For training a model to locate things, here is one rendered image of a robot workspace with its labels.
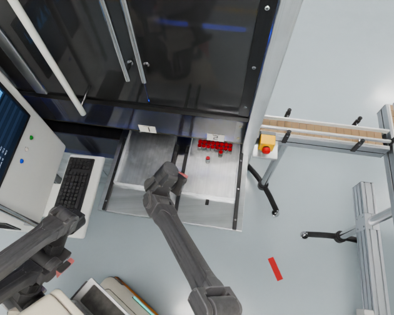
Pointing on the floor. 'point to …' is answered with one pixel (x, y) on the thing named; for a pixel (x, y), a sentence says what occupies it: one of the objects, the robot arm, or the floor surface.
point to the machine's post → (270, 69)
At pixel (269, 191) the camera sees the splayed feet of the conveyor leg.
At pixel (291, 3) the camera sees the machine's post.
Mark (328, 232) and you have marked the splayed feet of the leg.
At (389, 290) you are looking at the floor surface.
